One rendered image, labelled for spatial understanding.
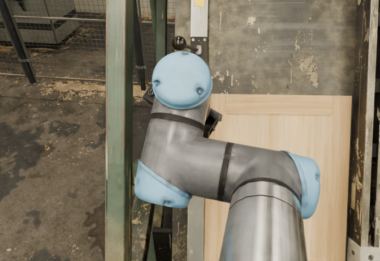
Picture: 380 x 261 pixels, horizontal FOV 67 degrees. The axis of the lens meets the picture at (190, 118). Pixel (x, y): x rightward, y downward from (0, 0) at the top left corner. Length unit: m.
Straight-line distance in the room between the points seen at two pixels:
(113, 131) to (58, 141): 2.12
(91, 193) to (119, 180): 1.53
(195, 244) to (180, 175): 0.62
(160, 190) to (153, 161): 0.04
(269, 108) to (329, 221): 0.40
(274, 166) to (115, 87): 0.63
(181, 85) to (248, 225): 0.18
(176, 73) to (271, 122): 0.59
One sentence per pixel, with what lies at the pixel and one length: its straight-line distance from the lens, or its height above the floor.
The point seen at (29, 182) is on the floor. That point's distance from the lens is 2.70.
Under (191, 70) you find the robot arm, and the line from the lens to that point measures 0.35.
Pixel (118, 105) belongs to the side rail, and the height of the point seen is 1.34.
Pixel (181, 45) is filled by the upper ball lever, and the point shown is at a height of 1.53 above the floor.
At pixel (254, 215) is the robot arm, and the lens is 0.27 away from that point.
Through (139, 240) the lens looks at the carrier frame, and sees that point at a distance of 1.20.
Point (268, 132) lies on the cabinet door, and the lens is 0.91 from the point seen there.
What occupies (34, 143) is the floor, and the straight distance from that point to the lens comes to 3.05.
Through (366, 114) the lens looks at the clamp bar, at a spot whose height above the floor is 1.34.
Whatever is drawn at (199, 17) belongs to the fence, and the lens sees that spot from 0.89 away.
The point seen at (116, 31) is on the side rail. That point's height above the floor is 1.51.
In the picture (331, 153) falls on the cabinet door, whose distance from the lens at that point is 0.98.
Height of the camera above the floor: 1.83
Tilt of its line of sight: 38 degrees down
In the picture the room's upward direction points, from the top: straight up
